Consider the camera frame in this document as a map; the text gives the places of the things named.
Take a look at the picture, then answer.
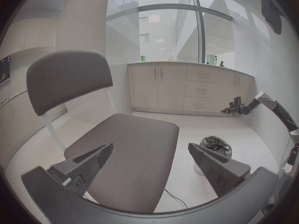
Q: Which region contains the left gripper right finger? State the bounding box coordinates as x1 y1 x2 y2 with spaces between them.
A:
188 142 252 198

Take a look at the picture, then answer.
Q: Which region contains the black cable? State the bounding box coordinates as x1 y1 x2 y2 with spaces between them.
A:
164 189 190 208

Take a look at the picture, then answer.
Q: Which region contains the grey chair with white legs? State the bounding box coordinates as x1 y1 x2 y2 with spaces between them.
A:
26 50 180 214

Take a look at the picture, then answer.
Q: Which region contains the black wall screen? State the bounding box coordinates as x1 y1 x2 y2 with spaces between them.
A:
0 55 12 86

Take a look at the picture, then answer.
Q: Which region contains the beige wall cabinet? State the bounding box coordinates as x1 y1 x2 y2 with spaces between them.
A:
7 18 57 53

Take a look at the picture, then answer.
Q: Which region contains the beige cabinet with drawers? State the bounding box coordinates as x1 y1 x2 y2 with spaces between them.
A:
128 63 255 116

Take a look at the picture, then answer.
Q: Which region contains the black plastic bag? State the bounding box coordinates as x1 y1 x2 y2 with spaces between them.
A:
200 135 233 159

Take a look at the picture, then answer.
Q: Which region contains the window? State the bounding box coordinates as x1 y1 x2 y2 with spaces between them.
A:
106 0 236 65

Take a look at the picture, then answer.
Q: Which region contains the pale low cabinet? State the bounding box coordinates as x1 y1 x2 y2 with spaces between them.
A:
0 89 68 153

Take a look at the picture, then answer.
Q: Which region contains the white trash bin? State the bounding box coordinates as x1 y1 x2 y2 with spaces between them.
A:
193 158 206 175

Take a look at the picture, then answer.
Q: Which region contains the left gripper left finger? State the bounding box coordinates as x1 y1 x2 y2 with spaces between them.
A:
47 142 114 197

